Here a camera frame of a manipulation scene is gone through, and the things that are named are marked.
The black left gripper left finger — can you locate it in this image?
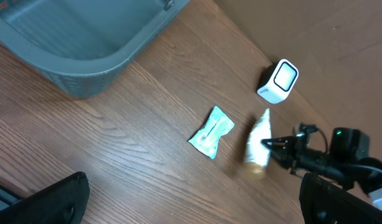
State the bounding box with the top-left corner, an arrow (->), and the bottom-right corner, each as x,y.
0,172 -> 90,224

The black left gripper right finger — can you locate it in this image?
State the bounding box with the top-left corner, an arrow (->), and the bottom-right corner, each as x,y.
299,173 -> 382,224

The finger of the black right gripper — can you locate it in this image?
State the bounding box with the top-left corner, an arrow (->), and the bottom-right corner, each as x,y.
261,136 -> 296,169

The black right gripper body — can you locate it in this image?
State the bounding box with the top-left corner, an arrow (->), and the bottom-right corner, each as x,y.
290,134 -> 322,177

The white cosmetic tube gold cap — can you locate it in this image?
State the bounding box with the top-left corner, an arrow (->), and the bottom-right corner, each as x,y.
243,108 -> 272,179

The teal snack packet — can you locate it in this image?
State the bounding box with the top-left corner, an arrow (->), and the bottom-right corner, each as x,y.
188,106 -> 235,159

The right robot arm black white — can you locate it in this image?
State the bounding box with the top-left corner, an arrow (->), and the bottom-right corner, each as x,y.
261,124 -> 382,211

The white barcode scanner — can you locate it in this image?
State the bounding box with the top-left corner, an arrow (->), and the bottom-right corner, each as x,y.
257,59 -> 299,104

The grey plastic mesh basket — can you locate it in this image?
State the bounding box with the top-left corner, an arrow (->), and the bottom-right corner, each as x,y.
0,0 -> 188,98

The black mounting rail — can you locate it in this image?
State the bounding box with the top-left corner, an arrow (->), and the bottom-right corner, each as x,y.
0,185 -> 22,211

